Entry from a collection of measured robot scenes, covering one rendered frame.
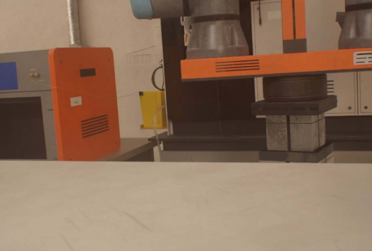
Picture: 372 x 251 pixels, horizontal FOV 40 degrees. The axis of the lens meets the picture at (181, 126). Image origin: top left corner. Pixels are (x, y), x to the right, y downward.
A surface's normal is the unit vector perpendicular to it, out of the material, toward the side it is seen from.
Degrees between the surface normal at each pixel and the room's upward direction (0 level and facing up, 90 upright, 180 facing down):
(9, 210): 0
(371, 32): 73
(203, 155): 90
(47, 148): 90
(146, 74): 90
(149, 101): 93
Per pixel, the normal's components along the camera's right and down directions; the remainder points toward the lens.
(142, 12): -0.02, 0.88
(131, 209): -0.07, -0.99
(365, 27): -0.53, -0.16
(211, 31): -0.25, -0.16
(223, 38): 0.15, -0.19
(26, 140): -0.35, 0.14
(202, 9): -0.58, 0.15
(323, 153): 0.86, 0.01
